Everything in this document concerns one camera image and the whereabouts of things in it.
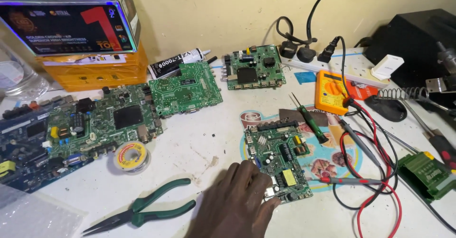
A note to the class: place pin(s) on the black three pin plug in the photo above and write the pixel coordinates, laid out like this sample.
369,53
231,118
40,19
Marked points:
306,53
288,49

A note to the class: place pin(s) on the large green circuit board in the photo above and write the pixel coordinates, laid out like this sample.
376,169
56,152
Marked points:
114,120

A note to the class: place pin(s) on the black printed carton box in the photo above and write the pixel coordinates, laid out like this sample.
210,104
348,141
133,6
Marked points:
67,20

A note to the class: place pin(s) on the blue tape piece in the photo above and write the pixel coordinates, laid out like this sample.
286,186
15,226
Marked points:
305,77

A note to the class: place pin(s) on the orange card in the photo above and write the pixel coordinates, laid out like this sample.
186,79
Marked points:
363,90

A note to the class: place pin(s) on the green circuit board square heatsink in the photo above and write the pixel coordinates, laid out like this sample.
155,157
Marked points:
254,68

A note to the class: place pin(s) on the clear bubble wrap bag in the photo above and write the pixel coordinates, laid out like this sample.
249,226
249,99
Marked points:
32,216

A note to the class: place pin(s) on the white charger adapter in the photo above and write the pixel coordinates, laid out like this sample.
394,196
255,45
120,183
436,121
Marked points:
386,67

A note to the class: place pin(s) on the soldering iron coil stand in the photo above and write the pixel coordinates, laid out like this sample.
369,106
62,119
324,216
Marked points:
386,108

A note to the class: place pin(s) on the orange multimeter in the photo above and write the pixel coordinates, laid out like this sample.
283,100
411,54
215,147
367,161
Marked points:
331,92

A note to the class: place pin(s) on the orange wrapped box stack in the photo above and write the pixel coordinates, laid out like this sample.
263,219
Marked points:
96,72

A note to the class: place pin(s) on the black angled power plug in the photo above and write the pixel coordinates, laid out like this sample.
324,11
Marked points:
328,52

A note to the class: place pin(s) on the green circuit board without heatsink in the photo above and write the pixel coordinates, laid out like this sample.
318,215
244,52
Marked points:
185,90

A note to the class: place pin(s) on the black glue tube white cap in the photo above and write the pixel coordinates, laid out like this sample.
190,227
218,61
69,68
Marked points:
171,65

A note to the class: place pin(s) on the metal clamp tool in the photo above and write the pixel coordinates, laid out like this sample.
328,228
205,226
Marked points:
443,74

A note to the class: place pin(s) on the brown sandpaper piece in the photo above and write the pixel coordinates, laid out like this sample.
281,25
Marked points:
290,115

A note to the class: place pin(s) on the black multimeter probe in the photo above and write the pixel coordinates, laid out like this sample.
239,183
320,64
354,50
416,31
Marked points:
358,141

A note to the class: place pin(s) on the printed food picture mat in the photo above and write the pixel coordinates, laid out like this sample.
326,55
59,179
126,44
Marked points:
329,159

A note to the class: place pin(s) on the white power strip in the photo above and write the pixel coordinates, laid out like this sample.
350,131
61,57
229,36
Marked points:
351,67

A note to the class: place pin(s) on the green plastic device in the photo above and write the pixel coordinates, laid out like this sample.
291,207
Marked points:
425,175

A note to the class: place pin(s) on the clear plastic bottle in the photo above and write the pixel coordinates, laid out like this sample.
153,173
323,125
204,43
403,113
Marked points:
19,77

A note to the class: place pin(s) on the black marker pen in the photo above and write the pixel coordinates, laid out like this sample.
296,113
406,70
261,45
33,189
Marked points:
212,60

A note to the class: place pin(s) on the small green circuit board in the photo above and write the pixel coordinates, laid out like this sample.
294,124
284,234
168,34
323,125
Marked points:
281,152

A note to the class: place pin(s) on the red multimeter probe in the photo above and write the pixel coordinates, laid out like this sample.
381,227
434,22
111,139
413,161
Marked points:
347,181

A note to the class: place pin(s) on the blue circuit board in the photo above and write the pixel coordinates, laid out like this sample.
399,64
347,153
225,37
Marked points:
25,145

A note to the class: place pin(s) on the person's left hand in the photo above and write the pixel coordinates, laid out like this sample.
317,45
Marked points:
231,206

